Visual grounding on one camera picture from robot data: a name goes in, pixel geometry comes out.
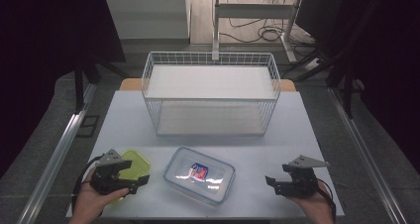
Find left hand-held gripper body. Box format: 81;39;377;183
89;149;133;196

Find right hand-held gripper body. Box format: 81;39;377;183
280;155;331;198

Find green container lid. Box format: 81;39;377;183
111;148;153;204

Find person's left hand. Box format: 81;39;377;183
68;168;130;224

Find person's right hand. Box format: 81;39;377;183
289;180;336;224

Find clear container with blue-rimmed lid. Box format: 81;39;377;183
162;146;237;206

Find black metal stand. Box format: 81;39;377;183
72;50;129;115
282;0;368;120

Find dark curtain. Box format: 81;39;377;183
295;0;420;175
0;0;127;179

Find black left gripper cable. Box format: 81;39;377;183
71;155;104;216

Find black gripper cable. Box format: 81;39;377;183
316;177;338;224
71;155;104;216

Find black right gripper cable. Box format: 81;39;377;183
316;177;338;224

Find silver metal rail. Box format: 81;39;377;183
328;86;410;224
17;82;97;224

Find black floor bracket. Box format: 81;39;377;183
76;114;100;139

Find white wire two-tier rack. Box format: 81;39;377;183
141;51;282;138

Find black floor cables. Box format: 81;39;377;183
219;0;315;46

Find white metal desk frame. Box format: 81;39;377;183
211;0;306;64

